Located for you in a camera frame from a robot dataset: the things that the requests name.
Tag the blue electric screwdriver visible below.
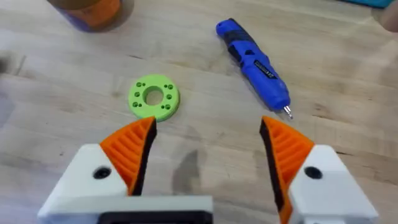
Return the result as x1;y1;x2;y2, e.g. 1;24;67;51
215;17;294;120

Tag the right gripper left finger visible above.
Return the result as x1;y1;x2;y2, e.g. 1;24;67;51
37;116;158;220

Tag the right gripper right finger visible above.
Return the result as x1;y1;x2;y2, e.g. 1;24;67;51
259;115;380;224

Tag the green disc with holes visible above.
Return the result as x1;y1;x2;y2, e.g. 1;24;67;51
127;73;181;123

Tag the blurred pale brown object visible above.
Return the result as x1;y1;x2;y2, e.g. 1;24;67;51
378;2;398;33

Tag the teal object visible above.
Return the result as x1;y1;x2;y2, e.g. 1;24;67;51
338;0;396;9

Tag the orange and purple toy tub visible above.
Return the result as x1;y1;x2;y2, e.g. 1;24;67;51
46;0;135;33

